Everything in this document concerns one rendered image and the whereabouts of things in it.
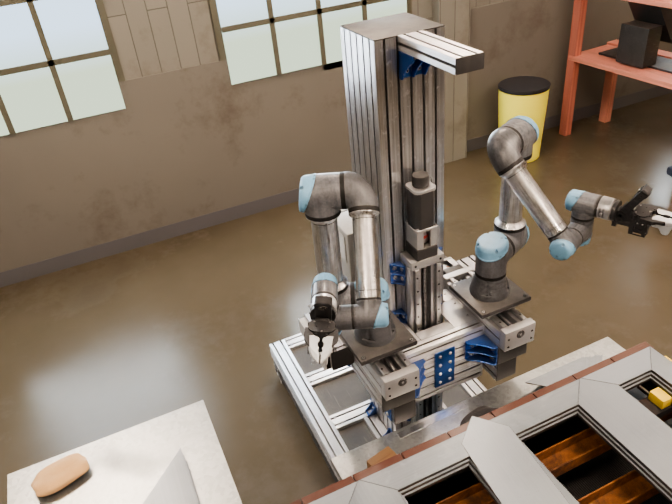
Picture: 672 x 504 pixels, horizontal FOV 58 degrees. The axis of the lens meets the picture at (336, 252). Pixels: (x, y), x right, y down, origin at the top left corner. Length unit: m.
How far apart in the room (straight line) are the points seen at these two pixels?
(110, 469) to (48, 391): 2.10
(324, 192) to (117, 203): 3.27
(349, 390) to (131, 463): 1.47
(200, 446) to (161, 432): 0.15
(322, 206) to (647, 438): 1.28
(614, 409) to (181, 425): 1.43
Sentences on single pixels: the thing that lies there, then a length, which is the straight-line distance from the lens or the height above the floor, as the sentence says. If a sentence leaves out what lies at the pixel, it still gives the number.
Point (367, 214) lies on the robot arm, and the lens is 1.85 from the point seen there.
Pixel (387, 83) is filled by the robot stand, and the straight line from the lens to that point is 1.98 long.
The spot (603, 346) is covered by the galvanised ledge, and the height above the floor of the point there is 0.68.
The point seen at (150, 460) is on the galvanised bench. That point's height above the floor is 1.05.
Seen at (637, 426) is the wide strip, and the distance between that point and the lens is 2.30.
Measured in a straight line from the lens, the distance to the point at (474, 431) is 2.18.
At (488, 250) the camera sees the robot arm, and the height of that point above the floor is 1.26.
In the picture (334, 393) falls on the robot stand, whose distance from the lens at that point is 3.19.
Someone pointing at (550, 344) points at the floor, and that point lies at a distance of 3.81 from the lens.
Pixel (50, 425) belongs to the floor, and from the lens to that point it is 3.86.
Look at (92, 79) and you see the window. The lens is 4.65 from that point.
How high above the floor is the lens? 2.51
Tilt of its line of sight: 33 degrees down
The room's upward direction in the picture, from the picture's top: 6 degrees counter-clockwise
